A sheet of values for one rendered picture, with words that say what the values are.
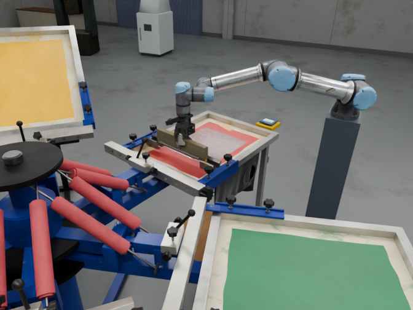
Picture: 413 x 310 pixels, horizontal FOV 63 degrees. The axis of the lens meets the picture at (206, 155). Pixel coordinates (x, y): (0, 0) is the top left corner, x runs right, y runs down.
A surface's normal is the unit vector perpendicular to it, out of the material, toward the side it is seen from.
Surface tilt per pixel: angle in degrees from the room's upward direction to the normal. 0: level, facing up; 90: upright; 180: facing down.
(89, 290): 0
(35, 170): 0
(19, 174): 0
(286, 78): 88
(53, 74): 32
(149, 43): 90
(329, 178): 90
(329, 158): 90
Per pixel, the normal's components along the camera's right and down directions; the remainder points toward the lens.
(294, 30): -0.42, 0.44
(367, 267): 0.02, -0.87
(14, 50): 0.21, -0.49
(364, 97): 0.11, 0.51
